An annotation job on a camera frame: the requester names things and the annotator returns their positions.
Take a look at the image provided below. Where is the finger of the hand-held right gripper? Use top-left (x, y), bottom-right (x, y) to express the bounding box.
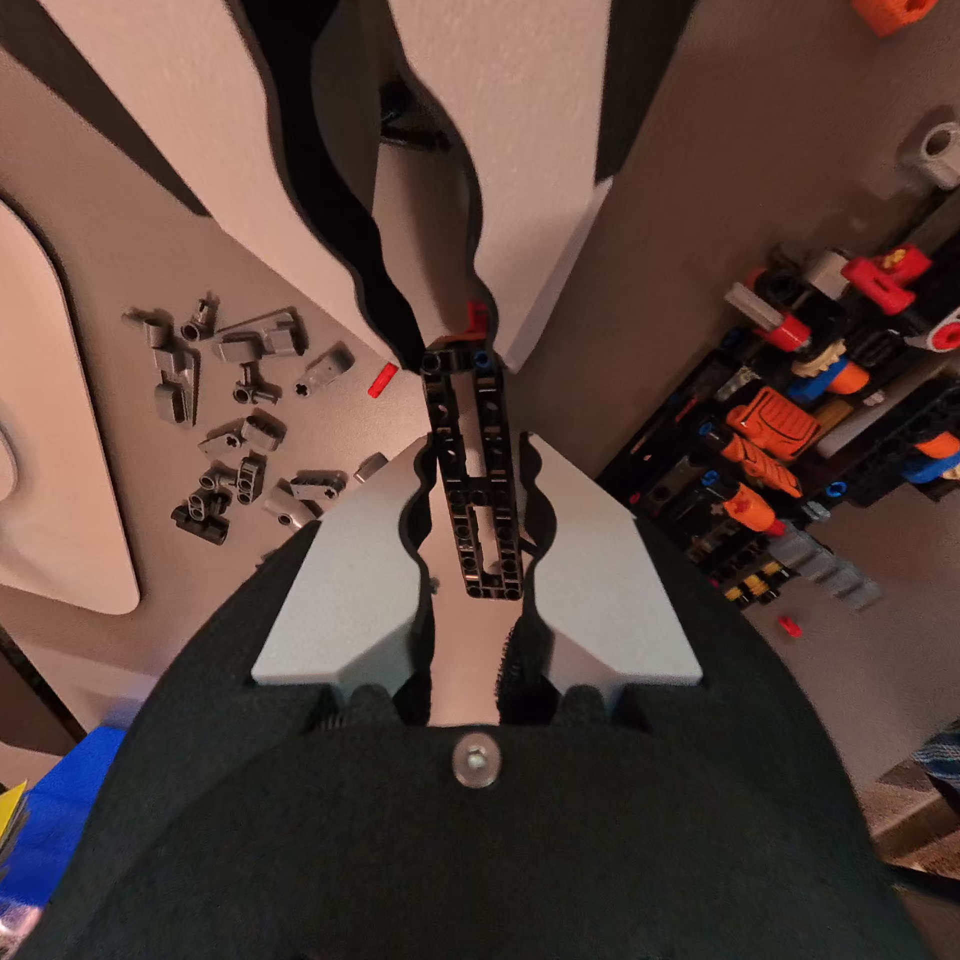
top-left (375, 0), bottom-right (615, 374)
top-left (36, 0), bottom-right (425, 374)

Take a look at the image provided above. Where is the multicoloured lego car assembly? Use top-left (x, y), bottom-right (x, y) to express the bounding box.
top-left (596, 123), bottom-right (960, 612)

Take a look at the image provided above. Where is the black lego frame orange end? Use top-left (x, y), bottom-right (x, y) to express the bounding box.
top-left (418, 330), bottom-right (526, 601)

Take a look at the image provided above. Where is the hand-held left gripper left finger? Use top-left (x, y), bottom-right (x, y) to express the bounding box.
top-left (250, 437), bottom-right (444, 702)

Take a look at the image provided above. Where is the pile of grey lego pieces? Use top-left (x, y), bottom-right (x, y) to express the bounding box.
top-left (121, 292), bottom-right (391, 547)

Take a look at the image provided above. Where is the lego instruction booklet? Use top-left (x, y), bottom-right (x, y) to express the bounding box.
top-left (0, 780), bottom-right (30, 864)

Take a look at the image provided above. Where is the blue bin with square tag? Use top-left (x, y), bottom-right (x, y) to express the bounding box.
top-left (0, 723), bottom-right (129, 912)

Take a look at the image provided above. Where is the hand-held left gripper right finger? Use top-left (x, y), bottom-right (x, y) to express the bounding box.
top-left (519, 432), bottom-right (705, 700)

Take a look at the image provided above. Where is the orange lego pin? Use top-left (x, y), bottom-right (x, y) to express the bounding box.
top-left (851, 0), bottom-right (940, 39)

